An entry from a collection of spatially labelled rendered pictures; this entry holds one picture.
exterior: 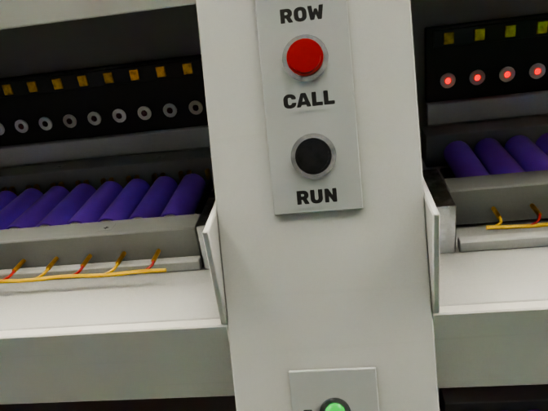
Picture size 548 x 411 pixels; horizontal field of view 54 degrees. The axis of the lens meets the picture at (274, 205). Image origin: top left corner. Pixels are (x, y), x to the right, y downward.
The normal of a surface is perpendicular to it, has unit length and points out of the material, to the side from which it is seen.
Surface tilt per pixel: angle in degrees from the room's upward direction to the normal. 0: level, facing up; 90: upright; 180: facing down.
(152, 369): 111
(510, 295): 21
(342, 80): 90
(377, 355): 90
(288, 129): 90
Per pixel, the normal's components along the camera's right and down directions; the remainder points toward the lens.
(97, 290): -0.13, -0.90
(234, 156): -0.12, 0.08
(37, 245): -0.07, 0.43
